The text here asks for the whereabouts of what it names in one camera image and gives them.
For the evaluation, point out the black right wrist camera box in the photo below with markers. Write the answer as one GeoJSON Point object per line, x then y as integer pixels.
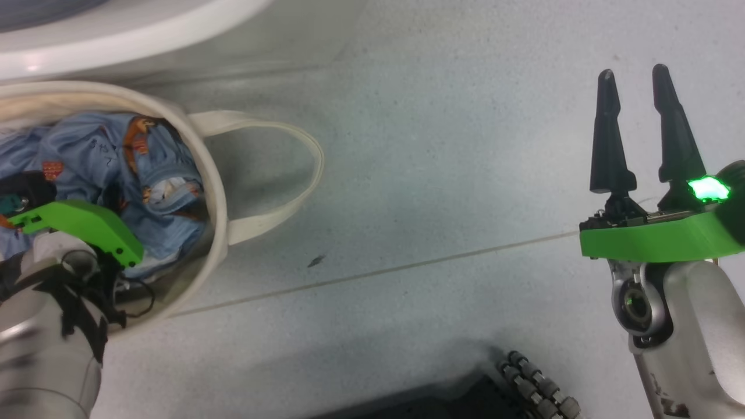
{"type": "Point", "coordinates": [734, 198]}

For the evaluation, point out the white front-load washing machine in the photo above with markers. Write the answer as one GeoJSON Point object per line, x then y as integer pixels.
{"type": "Point", "coordinates": [145, 29]}

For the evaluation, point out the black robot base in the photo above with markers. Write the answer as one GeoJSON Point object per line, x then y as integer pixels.
{"type": "Point", "coordinates": [454, 401]}

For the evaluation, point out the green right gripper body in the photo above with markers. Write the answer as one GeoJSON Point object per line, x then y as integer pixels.
{"type": "Point", "coordinates": [652, 238]}

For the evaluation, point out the grey roller omni wheel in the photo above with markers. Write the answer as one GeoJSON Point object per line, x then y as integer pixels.
{"type": "Point", "coordinates": [541, 387]}

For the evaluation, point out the cream fabric laundry basket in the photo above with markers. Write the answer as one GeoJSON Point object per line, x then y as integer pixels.
{"type": "Point", "coordinates": [216, 192]}

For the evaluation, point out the grey rubber door gasket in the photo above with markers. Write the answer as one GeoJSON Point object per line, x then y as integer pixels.
{"type": "Point", "coordinates": [41, 11]}

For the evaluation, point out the blue garment with orange print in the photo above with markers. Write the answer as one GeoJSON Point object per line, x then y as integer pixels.
{"type": "Point", "coordinates": [105, 151]}

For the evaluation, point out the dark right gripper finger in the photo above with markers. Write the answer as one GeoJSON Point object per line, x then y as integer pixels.
{"type": "Point", "coordinates": [678, 139]}
{"type": "Point", "coordinates": [608, 145]}

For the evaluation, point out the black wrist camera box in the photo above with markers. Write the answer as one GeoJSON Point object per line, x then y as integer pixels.
{"type": "Point", "coordinates": [734, 198]}
{"type": "Point", "coordinates": [29, 186]}

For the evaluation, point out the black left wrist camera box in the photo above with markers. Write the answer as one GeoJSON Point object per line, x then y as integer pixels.
{"type": "Point", "coordinates": [29, 186]}

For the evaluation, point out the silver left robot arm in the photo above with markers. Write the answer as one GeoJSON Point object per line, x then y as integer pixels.
{"type": "Point", "coordinates": [35, 349]}

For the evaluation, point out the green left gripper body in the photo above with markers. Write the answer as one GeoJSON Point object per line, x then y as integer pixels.
{"type": "Point", "coordinates": [93, 224]}

